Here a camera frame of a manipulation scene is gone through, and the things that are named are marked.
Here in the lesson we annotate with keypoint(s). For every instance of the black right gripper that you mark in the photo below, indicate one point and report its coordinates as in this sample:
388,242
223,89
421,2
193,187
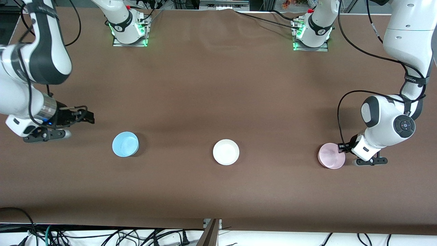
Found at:
63,116

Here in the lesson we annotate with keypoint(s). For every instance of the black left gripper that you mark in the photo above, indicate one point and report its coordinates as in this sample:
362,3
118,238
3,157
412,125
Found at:
349,145

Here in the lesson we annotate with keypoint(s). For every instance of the pink bowl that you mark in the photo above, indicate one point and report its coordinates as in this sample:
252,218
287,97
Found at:
329,157

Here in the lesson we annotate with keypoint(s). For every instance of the light blue bowl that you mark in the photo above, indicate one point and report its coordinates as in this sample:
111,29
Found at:
125,144

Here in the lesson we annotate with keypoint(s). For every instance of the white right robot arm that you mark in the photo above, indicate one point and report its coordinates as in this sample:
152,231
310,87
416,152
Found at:
44,51

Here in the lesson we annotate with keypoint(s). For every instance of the white bowl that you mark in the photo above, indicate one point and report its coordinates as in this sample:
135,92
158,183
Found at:
226,152

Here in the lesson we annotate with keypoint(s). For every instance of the brown table cloth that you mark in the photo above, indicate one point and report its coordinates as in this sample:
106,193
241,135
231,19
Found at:
218,102

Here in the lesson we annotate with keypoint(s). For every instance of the orange background object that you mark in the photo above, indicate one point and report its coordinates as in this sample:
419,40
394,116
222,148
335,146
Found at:
286,3

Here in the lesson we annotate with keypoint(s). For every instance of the black power plug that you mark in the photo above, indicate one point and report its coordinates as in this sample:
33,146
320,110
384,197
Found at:
185,239

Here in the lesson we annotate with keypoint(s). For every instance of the metal profile bar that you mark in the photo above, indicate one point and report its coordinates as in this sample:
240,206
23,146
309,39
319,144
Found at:
209,235

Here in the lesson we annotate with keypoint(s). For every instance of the silver aluminium extrusion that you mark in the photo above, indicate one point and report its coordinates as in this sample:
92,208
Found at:
223,4

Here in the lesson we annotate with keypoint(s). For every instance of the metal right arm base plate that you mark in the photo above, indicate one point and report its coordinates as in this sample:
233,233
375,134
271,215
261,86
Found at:
129,43

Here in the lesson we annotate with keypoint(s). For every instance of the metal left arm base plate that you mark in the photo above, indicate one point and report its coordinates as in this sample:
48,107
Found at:
310,49

